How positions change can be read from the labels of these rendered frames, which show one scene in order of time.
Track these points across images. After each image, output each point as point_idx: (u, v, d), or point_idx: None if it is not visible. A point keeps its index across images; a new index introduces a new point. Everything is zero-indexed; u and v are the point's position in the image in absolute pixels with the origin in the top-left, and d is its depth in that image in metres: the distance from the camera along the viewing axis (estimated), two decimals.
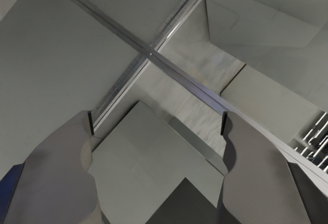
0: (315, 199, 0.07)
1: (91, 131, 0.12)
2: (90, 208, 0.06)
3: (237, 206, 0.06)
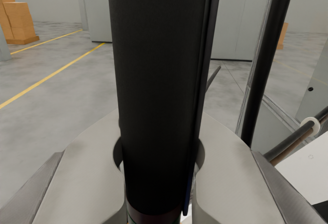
0: (277, 183, 0.07)
1: None
2: (116, 206, 0.06)
3: (211, 203, 0.06)
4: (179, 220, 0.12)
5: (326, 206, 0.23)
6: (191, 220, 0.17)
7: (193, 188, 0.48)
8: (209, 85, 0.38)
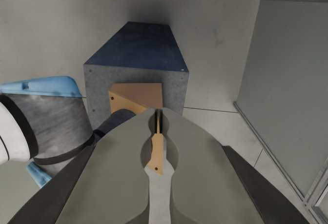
0: (248, 174, 0.07)
1: (154, 129, 0.12)
2: (140, 208, 0.06)
3: (189, 205, 0.06)
4: None
5: None
6: None
7: None
8: None
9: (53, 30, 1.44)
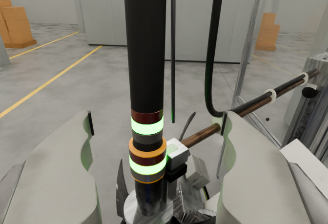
0: (315, 199, 0.07)
1: (91, 131, 0.12)
2: (90, 208, 0.06)
3: (237, 206, 0.06)
4: (161, 124, 0.20)
5: None
6: (173, 144, 0.26)
7: (179, 195, 0.66)
8: None
9: None
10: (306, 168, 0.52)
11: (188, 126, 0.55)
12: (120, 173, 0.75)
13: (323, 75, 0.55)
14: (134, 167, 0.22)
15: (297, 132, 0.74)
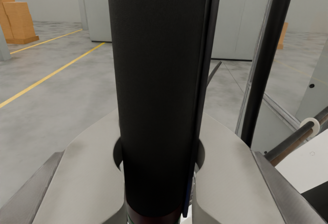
0: (277, 183, 0.07)
1: None
2: (116, 206, 0.06)
3: (211, 203, 0.06)
4: (179, 222, 0.12)
5: None
6: (191, 221, 0.17)
7: (193, 185, 0.48)
8: None
9: None
10: None
11: (210, 80, 0.38)
12: None
13: None
14: None
15: None
